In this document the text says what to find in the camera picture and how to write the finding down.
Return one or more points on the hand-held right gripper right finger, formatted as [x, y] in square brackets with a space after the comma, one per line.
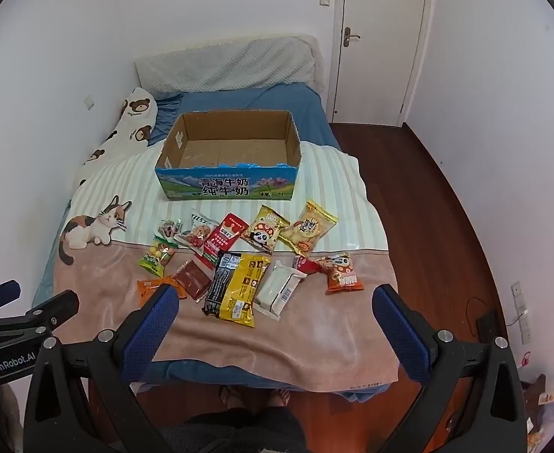
[402, 335]

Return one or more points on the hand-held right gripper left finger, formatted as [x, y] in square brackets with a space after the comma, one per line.
[151, 325]

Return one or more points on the plain orange snack packet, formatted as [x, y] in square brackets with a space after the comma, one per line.
[148, 289]

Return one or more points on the brown snack packet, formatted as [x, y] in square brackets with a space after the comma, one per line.
[192, 281]

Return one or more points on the green packet of yellow balls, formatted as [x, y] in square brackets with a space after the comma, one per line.
[156, 257]

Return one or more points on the orange panda snack packet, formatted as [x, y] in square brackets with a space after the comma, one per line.
[343, 273]

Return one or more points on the large black and yellow packet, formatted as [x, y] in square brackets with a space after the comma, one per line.
[239, 288]

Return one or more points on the clear braised egg packet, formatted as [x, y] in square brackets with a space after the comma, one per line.
[168, 230]

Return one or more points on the white nut snack packet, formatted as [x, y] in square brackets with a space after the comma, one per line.
[196, 233]

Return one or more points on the red crown print packet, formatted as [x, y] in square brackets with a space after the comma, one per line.
[222, 240]

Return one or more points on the small red sausage packet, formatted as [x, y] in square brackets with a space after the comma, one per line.
[307, 265]

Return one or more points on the white biscuit packet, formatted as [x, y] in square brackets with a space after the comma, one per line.
[277, 290]

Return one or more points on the yellow cracker packet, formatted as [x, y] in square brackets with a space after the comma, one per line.
[307, 229]

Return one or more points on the yellow panda mushroom packet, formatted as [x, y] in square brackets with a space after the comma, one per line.
[265, 231]

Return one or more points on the printed cardboard box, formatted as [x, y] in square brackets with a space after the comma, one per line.
[229, 186]

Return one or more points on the black power adapter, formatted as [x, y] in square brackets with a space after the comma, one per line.
[487, 324]

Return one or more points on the cat print blanket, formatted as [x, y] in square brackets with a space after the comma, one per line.
[305, 339]

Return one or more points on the person's left foot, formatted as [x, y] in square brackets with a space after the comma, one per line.
[227, 394]

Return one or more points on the person's foot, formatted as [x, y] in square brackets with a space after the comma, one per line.
[227, 394]
[277, 396]

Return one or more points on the white power strip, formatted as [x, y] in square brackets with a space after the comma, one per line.
[523, 321]

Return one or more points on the person's right foot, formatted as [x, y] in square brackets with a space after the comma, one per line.
[277, 396]

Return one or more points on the colourful clutter pile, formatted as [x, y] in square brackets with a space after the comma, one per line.
[541, 398]

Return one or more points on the bear print pillow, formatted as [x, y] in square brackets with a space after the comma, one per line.
[125, 127]

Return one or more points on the blue bed sheet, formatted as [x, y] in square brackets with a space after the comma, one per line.
[239, 99]

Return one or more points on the grey textured pillow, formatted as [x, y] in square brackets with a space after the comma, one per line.
[229, 63]

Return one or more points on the white door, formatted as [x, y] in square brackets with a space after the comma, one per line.
[380, 56]

